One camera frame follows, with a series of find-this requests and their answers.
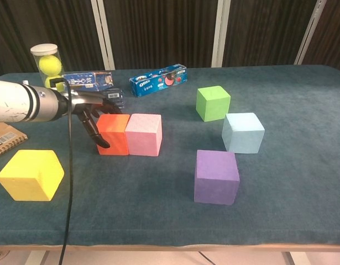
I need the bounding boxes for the clear plastic water bottle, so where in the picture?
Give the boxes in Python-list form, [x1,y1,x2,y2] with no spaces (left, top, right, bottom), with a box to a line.
[102,88,125,109]

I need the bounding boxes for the blue Oreo cookie box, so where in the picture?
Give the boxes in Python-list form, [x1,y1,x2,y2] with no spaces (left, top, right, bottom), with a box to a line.
[129,63,189,98]

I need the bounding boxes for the light blue foam cube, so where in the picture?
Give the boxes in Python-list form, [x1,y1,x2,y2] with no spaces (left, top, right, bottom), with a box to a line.
[221,112,265,154]

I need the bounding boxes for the yellow tennis ball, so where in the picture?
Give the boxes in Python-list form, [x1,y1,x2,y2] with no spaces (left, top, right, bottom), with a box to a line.
[44,75,65,92]
[38,55,62,77]

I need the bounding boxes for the orange foam cube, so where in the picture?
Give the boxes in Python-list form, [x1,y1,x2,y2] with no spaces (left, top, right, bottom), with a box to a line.
[96,114,131,156]

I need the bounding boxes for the yellow foam cube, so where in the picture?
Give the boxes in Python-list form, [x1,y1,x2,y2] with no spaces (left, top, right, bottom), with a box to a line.
[0,149,65,202]

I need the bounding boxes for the clear tennis ball tube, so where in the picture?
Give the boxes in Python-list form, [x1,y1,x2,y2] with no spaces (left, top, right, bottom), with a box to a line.
[30,43,66,96]

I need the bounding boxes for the green foam cube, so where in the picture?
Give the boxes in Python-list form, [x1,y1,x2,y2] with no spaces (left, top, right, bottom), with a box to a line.
[195,85,232,123]

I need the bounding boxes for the blue orange snack box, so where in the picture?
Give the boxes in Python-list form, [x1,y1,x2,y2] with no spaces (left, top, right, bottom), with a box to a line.
[61,71,114,94]

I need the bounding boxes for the brown spiral notebook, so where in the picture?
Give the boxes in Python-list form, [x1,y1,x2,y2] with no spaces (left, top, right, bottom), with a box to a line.
[0,122,29,160]

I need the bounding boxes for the purple foam cube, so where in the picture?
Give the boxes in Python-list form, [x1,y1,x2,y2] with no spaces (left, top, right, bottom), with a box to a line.
[193,149,240,206]

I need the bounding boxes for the white partition post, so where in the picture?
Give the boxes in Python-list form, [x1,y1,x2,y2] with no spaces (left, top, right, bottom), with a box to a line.
[91,0,116,71]
[211,0,232,68]
[293,0,327,66]

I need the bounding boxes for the pink foam cube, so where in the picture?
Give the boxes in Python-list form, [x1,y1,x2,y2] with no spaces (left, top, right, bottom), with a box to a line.
[124,113,163,157]

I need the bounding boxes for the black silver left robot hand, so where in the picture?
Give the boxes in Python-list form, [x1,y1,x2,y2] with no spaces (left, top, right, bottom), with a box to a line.
[66,91,124,149]

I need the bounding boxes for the dark blue table cloth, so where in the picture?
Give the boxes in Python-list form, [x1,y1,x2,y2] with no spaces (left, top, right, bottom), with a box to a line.
[0,65,340,248]

